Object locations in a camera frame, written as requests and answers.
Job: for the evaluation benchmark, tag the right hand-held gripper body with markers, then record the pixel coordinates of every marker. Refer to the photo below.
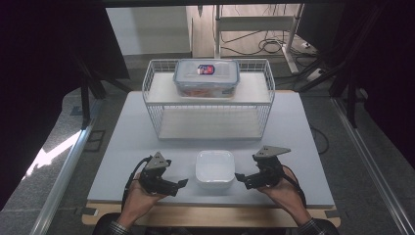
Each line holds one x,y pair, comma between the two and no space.
269,169

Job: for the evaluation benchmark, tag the person's left hand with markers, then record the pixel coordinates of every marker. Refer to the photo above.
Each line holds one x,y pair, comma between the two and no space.
138,199

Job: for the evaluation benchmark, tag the aluminium floor rail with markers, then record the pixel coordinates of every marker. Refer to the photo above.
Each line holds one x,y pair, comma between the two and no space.
368,163
62,176

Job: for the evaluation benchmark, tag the dark curtain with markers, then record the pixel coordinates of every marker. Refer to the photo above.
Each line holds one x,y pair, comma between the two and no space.
388,65
39,81

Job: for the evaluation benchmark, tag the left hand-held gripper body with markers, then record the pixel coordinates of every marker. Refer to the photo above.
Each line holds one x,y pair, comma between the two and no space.
156,173

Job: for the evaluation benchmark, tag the white power strip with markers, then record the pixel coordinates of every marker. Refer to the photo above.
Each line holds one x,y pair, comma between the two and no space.
315,75

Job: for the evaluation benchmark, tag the white cabinet panel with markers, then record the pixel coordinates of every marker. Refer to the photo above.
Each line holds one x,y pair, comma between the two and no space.
148,31

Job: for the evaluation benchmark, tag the person's right hand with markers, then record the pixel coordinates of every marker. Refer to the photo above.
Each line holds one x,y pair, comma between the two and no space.
287,196

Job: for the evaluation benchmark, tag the black metal stand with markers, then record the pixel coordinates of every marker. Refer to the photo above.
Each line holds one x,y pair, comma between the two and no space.
350,98
86,98

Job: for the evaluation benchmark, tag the clear blue-rimmed storage container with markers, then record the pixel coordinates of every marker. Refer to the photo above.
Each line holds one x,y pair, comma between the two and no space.
206,78

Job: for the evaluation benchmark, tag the white square bowl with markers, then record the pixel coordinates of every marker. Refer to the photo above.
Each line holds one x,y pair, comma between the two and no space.
215,168

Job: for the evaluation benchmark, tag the white desk frame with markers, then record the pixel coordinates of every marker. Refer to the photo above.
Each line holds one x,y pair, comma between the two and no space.
254,23

